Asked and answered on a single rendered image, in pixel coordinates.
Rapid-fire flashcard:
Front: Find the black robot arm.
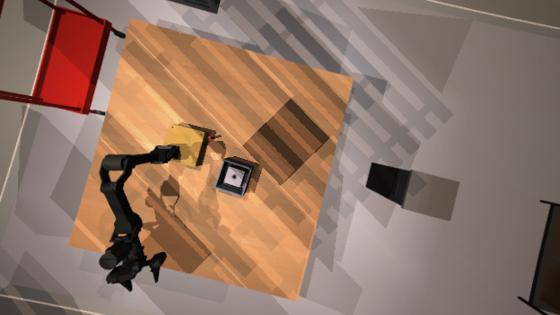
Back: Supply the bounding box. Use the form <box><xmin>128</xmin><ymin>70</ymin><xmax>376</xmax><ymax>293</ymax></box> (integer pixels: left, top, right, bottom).
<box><xmin>99</xmin><ymin>144</ymin><xmax>179</xmax><ymax>283</ymax></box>

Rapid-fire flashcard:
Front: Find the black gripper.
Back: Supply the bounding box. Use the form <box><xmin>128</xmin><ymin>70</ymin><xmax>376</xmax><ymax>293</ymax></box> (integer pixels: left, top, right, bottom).
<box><xmin>106</xmin><ymin>245</ymin><xmax>167</xmax><ymax>292</ymax></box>

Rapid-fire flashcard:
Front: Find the white square plate with hole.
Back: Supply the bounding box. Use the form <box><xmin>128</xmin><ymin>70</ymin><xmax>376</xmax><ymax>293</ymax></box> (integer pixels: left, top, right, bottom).
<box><xmin>224</xmin><ymin>165</ymin><xmax>246</xmax><ymax>187</ymax></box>

